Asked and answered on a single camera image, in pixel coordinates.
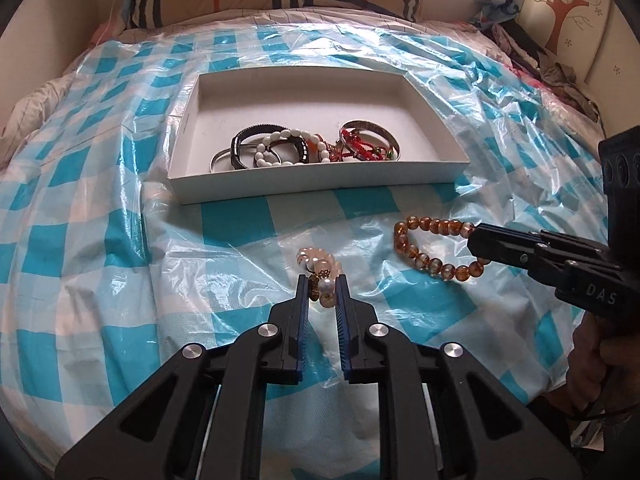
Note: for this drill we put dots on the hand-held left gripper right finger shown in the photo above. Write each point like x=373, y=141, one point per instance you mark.
x=343, y=330

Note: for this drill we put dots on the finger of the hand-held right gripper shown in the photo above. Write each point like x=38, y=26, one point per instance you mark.
x=505, y=236
x=500, y=254

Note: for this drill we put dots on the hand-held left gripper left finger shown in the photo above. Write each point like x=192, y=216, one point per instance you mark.
x=301, y=330

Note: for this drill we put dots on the wide silver bangle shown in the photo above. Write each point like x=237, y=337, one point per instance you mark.
x=370, y=126

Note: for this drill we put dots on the thin silver bangle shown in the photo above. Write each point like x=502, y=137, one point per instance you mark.
x=218, y=160

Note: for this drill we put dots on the white cardboard box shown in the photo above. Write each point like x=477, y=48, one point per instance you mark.
x=300, y=100

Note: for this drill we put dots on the person's right hand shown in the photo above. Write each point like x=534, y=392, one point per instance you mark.
x=587, y=365

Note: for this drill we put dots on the pile of clothes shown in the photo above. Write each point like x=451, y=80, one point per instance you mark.
x=550, y=70

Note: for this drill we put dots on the blue checkered plastic sheet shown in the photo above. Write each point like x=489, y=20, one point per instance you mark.
x=90, y=260

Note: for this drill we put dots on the pink cloth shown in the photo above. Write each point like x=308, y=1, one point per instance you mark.
x=107, y=32

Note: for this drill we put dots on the tree print wall panel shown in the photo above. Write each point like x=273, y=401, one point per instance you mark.
x=570, y=5

